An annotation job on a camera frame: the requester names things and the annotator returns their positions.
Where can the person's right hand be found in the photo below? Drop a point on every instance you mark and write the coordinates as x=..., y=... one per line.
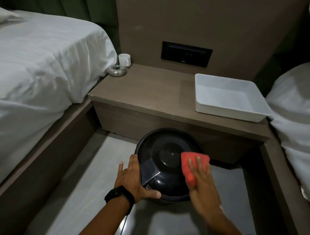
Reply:
x=202, y=188

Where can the person's right forearm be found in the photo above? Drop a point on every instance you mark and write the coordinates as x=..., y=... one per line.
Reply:
x=221, y=224

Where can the white ceramic cup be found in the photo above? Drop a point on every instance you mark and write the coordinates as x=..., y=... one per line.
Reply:
x=124, y=60

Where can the black wristwatch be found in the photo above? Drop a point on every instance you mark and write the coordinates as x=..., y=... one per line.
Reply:
x=119, y=195

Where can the person's left thumb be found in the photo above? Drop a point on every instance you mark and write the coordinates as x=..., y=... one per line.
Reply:
x=151, y=194

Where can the bed with white sheet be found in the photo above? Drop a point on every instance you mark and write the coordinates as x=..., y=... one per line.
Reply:
x=43, y=72

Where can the person's left hand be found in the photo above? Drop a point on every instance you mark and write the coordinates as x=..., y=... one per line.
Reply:
x=129, y=179

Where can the bed with white duvet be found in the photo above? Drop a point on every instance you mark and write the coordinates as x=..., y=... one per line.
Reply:
x=293, y=116

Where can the red cleaning cloth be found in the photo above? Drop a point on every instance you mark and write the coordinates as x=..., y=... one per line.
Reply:
x=191, y=167

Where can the brown wooden bedside table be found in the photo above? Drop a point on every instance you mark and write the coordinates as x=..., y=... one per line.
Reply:
x=157, y=96

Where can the person's right fingers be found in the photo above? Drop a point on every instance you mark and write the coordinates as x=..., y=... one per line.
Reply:
x=197, y=165

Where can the person's left forearm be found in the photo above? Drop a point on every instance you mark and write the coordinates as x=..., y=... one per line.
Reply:
x=106, y=218

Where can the black plastic dustbin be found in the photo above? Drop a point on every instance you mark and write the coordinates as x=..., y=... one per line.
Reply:
x=162, y=164

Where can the round steel ashtray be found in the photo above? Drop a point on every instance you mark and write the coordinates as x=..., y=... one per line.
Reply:
x=116, y=71

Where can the white plastic tray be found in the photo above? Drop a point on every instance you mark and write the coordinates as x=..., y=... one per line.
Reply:
x=230, y=96

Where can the black wall switch panel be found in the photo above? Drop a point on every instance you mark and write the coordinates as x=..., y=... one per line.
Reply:
x=186, y=54

